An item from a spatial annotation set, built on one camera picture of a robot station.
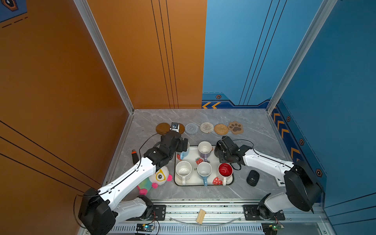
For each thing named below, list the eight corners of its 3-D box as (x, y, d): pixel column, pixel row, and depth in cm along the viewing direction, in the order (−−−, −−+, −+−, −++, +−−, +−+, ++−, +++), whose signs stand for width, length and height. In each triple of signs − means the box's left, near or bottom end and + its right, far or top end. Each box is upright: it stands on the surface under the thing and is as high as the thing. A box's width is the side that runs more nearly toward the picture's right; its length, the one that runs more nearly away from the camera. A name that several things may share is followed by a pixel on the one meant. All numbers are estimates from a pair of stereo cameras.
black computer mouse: (245, 181, 85) (246, 180, 83) (250, 170, 90) (251, 168, 88) (254, 187, 83) (256, 185, 81) (259, 175, 88) (260, 173, 86)
